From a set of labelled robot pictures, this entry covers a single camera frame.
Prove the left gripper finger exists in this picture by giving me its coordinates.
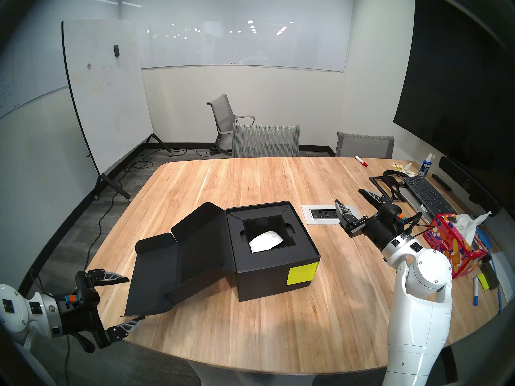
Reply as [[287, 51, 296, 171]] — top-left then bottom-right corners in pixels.
[[105, 316, 145, 343], [87, 269, 130, 287]]

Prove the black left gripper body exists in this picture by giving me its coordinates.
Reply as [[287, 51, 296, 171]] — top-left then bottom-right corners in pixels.
[[60, 271, 112, 349]]

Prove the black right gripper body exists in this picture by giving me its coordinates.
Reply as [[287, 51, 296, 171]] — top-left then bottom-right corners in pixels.
[[348, 205, 406, 250]]

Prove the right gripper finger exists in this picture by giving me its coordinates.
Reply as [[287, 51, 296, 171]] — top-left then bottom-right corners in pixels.
[[335, 199, 361, 236], [358, 188, 393, 209]]

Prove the white computer mouse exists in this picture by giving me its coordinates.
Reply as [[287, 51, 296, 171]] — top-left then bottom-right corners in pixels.
[[249, 231, 283, 254]]

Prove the black cardboard box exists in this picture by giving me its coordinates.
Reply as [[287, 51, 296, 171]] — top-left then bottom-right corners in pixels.
[[124, 201, 321, 316]]

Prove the red floral tissue box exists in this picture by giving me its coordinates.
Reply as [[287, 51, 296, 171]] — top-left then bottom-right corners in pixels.
[[422, 213, 488, 279]]

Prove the black folding laptop stand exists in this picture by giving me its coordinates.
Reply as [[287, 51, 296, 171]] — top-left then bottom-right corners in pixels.
[[369, 175, 407, 203]]

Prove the silver table power outlet panel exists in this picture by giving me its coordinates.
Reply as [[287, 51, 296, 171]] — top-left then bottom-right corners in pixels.
[[302, 205, 356, 225]]

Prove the silver keyboard tray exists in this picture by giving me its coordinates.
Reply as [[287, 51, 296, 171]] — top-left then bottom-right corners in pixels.
[[398, 186, 457, 225]]

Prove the black keyboard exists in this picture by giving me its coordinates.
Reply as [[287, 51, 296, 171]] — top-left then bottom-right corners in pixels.
[[402, 175, 457, 215]]

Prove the grey mesh office chair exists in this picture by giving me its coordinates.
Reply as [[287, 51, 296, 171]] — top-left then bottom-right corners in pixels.
[[231, 123, 301, 158], [335, 131, 395, 158]]

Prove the whiteboard cleaner spray bottle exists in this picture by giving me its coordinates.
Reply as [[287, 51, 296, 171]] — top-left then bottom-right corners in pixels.
[[417, 153, 436, 178]]

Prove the large neon yellow sticky sheet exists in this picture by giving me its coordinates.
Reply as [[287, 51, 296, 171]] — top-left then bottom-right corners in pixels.
[[286, 263, 318, 286]]

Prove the white tissue sheet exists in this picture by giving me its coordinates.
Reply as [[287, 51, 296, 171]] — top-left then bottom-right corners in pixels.
[[454, 211, 493, 245]]

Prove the black video conference bar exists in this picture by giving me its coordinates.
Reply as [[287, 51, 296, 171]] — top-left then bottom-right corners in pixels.
[[438, 156, 502, 217]]

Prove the blue plastic swatter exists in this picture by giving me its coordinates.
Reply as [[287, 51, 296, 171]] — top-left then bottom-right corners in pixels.
[[478, 228, 504, 313]]

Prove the black felt board eraser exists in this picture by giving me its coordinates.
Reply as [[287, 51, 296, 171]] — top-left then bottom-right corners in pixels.
[[481, 261, 501, 290]]

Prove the white paper sheet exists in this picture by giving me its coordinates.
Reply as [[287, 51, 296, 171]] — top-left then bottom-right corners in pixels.
[[493, 253, 515, 301]]

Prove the grey office chair with armrests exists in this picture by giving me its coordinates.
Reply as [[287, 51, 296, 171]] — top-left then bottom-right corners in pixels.
[[206, 94, 255, 152]]

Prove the mobile whiteboard on stand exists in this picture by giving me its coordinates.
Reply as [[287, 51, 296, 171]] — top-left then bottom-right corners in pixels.
[[61, 19, 173, 201]]

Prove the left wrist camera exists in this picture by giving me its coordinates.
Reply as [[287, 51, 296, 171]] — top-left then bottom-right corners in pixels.
[[62, 287, 99, 309]]

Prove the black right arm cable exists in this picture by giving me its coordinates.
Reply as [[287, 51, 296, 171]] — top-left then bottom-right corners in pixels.
[[402, 211, 437, 239]]

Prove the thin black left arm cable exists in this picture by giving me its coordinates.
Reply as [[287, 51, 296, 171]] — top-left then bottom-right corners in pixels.
[[30, 269, 53, 297]]

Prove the black floor cable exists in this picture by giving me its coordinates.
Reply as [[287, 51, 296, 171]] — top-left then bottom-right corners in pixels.
[[82, 147, 218, 269]]

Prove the large black wall screen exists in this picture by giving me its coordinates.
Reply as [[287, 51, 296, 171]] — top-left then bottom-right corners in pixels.
[[393, 0, 515, 189]]

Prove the large wall glass whiteboard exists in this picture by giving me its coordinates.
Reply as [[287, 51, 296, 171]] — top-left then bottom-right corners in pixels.
[[121, 0, 354, 72]]

